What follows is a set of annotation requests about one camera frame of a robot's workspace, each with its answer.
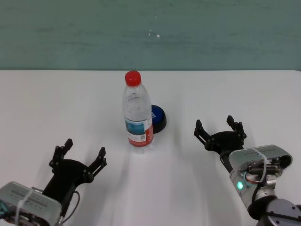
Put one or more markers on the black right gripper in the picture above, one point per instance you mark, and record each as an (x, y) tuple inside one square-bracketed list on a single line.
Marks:
[(225, 141)]

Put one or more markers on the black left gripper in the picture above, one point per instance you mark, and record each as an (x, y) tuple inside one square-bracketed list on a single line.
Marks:
[(65, 176)]

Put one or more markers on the blue push button black base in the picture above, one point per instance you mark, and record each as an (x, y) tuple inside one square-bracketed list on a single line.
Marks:
[(160, 117)]

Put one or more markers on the clear water bottle red cap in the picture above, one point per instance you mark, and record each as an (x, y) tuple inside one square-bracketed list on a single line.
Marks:
[(137, 113)]

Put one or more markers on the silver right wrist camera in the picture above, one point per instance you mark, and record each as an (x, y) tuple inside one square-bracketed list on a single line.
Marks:
[(258, 155)]

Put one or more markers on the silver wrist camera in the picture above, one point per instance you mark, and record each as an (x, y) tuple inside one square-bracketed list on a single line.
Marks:
[(258, 155), (42, 202)]

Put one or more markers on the white right camera zip tie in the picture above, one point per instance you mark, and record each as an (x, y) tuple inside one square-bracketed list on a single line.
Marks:
[(262, 160)]

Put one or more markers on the white camera zip tie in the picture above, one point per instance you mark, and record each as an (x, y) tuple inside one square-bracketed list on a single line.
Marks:
[(24, 200), (262, 160)]

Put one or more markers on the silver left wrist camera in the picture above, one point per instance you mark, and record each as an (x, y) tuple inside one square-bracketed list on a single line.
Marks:
[(42, 202)]

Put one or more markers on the white left camera zip tie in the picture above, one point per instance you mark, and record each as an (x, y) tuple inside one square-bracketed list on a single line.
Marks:
[(24, 200)]

